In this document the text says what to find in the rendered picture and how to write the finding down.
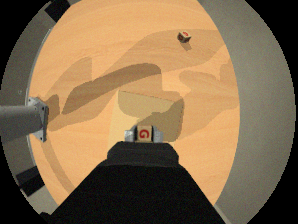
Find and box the tan square mat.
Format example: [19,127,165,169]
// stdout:
[107,91,183,152]

